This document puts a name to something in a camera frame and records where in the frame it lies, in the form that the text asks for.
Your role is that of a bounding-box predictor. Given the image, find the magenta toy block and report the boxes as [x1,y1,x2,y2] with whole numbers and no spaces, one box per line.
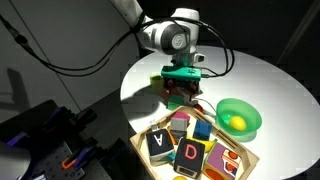
[171,110,191,125]

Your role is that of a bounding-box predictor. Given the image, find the black fabric cube letter D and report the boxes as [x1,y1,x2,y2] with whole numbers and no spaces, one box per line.
[173,136,207,180]

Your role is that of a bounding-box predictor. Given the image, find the black purple clamp orange tip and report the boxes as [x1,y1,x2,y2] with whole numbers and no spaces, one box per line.
[60,145,98,171]

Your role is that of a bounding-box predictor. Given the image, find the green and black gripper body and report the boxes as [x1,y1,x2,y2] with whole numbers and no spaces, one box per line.
[160,64,204,98]

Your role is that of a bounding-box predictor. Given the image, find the black mounting platform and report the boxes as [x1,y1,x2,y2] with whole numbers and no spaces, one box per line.
[0,99,101,180]

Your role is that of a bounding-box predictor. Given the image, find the grey metal plate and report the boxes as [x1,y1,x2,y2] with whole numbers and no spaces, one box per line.
[0,142,32,180]

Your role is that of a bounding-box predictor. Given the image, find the blue toy block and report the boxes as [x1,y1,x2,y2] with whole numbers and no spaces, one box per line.
[192,118,213,141]

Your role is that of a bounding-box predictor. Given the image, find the black fabric cube letter A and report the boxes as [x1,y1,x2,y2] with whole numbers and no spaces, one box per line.
[145,128,176,165]

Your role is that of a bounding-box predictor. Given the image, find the lime green toy block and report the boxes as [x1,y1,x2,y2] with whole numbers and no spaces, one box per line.
[149,73,165,91]

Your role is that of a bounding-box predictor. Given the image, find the grey studded toy block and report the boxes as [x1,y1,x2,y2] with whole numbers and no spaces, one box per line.
[169,117,189,141]

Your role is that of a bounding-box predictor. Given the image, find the green translucent bowl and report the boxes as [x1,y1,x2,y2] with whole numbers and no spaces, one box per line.
[215,97,263,139]

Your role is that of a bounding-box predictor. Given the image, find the yellow toy lemon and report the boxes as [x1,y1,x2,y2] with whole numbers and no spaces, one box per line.
[228,115,248,132]

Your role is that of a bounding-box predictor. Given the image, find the thin white cable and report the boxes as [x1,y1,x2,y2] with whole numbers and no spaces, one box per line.
[195,98,218,116]

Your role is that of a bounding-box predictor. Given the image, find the wooden tray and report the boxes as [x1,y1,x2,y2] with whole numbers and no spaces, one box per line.
[128,105,261,180]

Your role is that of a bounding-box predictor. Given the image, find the perforated metal plate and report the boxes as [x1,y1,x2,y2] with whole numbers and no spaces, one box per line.
[32,141,86,180]

